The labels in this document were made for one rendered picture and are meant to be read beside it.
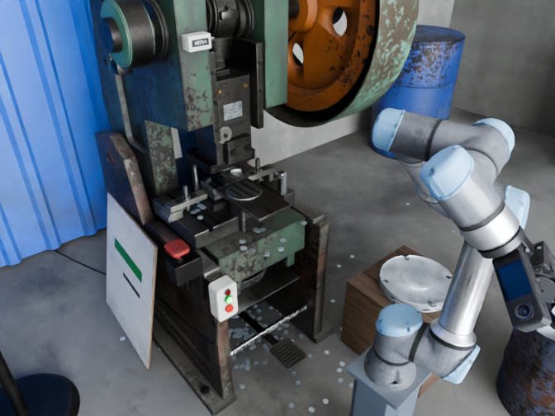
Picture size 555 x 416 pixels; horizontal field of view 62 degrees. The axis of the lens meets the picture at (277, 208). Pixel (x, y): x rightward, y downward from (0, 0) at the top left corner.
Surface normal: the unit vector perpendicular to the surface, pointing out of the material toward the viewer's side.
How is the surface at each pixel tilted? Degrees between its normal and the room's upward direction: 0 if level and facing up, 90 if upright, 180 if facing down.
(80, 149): 90
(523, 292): 55
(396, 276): 0
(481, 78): 90
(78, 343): 0
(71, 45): 90
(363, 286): 0
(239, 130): 90
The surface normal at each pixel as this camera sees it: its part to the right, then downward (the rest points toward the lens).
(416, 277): 0.00, -0.84
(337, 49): -0.77, 0.35
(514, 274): -0.79, -0.36
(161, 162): 0.64, 0.41
